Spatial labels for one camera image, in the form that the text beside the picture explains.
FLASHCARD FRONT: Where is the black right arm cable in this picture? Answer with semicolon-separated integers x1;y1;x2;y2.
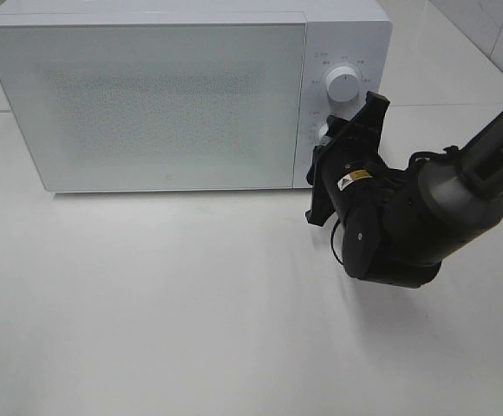
330;218;348;268

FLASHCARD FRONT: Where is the upper white power knob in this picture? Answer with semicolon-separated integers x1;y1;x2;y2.
324;64;360;103

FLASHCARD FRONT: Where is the white timer knob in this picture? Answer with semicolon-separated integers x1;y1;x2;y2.
317;123;331;146

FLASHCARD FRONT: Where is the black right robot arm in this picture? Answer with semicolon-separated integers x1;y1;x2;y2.
305;92;503;289

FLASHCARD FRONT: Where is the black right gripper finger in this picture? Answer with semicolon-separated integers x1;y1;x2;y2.
320;115;356;147
355;91;389;139

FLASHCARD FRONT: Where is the white microwave door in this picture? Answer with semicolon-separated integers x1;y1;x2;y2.
0;24;305;192

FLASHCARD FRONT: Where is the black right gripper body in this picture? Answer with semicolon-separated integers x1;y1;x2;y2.
305;126;382;226

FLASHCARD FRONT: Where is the white microwave oven body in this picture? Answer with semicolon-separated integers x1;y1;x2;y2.
0;1;393;192

